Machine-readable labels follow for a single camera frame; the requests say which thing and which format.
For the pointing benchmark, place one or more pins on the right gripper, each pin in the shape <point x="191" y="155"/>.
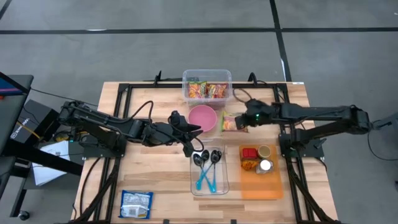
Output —
<point x="259" y="113"/>

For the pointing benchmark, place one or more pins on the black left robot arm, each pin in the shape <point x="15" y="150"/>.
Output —
<point x="99" y="119"/>

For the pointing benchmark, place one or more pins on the white green food packet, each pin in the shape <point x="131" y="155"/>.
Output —
<point x="229" y="124"/>

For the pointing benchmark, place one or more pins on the blue white food pouch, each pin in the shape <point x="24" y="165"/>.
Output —
<point x="135" y="205"/>

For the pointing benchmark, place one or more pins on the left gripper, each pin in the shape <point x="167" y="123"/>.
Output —
<point x="161" y="133"/>

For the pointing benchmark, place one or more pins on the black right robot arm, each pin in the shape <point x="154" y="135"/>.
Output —
<point x="320" y="113"/>

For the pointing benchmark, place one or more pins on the orange black seasoning packet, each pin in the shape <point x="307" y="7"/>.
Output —
<point x="249" y="164"/>

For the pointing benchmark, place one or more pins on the pink bowl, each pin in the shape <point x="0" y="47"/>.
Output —
<point x="202" y="117"/>

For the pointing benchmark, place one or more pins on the clear plastic bin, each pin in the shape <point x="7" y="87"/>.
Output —
<point x="224" y="174"/>
<point x="217" y="76"/>

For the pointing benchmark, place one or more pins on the orange Maruchan ramen packet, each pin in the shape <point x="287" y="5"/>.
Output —
<point x="196" y="90"/>

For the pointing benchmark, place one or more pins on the glass saffron spice jar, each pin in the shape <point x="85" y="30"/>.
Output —
<point x="265" y="165"/>

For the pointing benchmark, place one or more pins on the black equipment box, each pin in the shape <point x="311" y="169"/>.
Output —
<point x="37" y="119"/>

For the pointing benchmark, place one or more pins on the red ramen noodle packet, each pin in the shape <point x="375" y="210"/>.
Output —
<point x="221" y="91"/>

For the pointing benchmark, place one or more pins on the red-lidded small box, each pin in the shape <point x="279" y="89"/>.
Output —
<point x="249" y="153"/>

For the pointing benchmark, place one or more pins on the black caster wheel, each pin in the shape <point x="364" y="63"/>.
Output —
<point x="24" y="215"/>

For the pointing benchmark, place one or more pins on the gray floor object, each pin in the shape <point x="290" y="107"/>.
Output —
<point x="388" y="121"/>

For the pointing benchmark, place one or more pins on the orange translucent tray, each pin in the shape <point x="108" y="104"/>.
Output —
<point x="261" y="183"/>

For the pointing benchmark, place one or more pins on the black side desk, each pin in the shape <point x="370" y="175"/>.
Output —
<point x="12" y="109"/>

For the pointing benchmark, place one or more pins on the tilted blue-lit screen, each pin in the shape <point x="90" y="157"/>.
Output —
<point x="9" y="88"/>

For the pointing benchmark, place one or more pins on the white paper sheet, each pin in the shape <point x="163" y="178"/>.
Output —
<point x="49" y="174"/>

